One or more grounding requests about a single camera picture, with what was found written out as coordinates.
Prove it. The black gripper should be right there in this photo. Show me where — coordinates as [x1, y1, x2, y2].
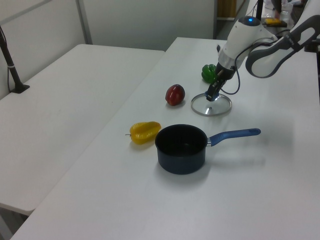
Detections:
[205, 62, 236, 102]

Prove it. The brown wooden panel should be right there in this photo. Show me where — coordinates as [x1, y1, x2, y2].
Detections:
[216, 0, 248, 20]

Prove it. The red toy bell pepper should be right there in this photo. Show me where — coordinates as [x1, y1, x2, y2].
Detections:
[165, 84, 187, 107]

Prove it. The yellow toy bell pepper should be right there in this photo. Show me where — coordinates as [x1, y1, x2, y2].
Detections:
[125, 121, 162, 146]

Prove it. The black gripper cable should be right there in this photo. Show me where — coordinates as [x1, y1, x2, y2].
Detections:
[218, 36, 279, 96]

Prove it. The black upright stand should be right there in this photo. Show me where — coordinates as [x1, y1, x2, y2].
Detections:
[256, 0, 265, 20]

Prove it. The green toy bell pepper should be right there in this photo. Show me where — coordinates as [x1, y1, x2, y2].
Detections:
[201, 64, 218, 84]

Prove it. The black pole with base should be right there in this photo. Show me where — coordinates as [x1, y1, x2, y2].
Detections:
[0, 24, 31, 94]

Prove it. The grey partition post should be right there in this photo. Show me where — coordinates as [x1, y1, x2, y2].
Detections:
[75, 0, 94, 45]

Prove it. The dark blue saucepan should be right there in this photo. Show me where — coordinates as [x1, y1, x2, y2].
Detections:
[154, 124, 262, 175]

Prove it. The glass lid with blue knob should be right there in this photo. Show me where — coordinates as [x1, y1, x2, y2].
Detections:
[190, 91, 233, 118]

